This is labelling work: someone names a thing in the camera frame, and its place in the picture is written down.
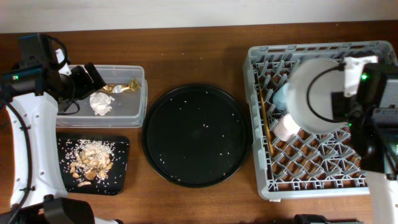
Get grey dishwasher rack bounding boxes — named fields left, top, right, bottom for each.
left=243, top=40, right=397, bottom=201

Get wooden chopstick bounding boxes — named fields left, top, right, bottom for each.
left=259, top=85, right=274, bottom=155

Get round black serving tray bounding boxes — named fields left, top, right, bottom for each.
left=142, top=84, right=252, bottom=188

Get gold snack wrapper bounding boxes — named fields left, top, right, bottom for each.
left=101, top=78, right=141, bottom=93

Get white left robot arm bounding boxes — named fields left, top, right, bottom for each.
left=1, top=33, right=105, bottom=223

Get light grey plate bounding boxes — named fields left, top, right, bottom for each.
left=287, top=58, right=345, bottom=134

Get food scraps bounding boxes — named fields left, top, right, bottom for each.
left=57, top=139, right=126, bottom=188

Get light blue cup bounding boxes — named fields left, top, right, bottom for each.
left=272, top=83, right=289, bottom=111

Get pink cup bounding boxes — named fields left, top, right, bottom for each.
left=273, top=114, right=300, bottom=142

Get white napkin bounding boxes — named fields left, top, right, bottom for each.
left=90, top=92, right=115, bottom=116

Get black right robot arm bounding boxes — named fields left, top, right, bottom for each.
left=287, top=57, right=397, bottom=223

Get clear plastic waste bin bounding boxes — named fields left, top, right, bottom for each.
left=56, top=65, right=147, bottom=128

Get black rectangular waste tray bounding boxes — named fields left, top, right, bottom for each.
left=57, top=133, right=129, bottom=195

